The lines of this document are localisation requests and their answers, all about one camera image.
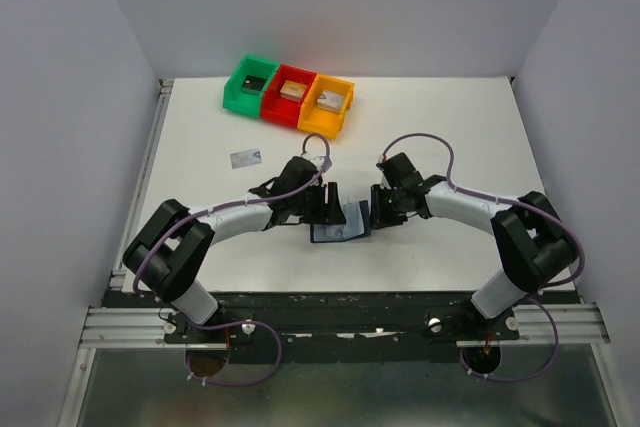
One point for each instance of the yellow plastic bin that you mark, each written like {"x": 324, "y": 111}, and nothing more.
{"x": 312, "y": 119}

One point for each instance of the aluminium table edge rail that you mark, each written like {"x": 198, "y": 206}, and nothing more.
{"x": 118, "y": 272}

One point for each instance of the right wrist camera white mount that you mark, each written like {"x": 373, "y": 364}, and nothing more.
{"x": 387, "y": 181}

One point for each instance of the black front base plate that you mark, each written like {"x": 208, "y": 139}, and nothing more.
{"x": 329, "y": 328}

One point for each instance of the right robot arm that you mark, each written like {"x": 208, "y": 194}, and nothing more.
{"x": 533, "y": 248}

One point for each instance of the red plastic bin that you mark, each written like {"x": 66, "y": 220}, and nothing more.
{"x": 281, "y": 111}

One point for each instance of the wooden block in red bin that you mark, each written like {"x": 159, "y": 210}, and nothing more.
{"x": 293, "y": 90}

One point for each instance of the silver credit card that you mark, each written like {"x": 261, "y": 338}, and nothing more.
{"x": 245, "y": 158}

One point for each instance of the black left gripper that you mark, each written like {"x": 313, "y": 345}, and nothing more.
{"x": 330, "y": 213}

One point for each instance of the aluminium front extrusion rail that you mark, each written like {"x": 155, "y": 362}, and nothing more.
{"x": 560, "y": 324}

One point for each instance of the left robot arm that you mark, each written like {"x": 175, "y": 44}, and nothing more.
{"x": 168, "y": 252}

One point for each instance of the black block in green bin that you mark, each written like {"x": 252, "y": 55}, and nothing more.
{"x": 253, "y": 84}

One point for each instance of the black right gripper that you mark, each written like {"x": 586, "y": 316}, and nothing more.
{"x": 379, "y": 218}

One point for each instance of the blue leather card holder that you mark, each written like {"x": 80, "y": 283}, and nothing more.
{"x": 358, "y": 225}

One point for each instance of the grey block in yellow bin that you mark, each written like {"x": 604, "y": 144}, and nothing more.
{"x": 330, "y": 101}

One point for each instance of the green plastic bin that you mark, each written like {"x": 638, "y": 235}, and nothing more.
{"x": 244, "y": 91}

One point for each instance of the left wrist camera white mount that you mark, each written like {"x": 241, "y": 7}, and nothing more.
{"x": 322, "y": 161}

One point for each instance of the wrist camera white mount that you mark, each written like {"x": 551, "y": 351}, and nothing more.
{"x": 322, "y": 161}
{"x": 387, "y": 181}

